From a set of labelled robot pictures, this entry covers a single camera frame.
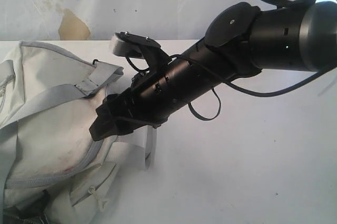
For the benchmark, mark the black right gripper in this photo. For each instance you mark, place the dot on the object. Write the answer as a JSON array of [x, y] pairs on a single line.
[[139, 105]]

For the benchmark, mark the white grey backpack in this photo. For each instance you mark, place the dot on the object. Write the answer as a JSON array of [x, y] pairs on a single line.
[[52, 171]]

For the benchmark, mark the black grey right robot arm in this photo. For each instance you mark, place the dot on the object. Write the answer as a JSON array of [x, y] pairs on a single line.
[[241, 42]]

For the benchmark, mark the white backdrop curtain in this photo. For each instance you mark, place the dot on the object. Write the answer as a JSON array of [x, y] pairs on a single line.
[[158, 2]]

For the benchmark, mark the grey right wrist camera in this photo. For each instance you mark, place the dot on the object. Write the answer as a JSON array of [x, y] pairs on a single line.
[[125, 44]]

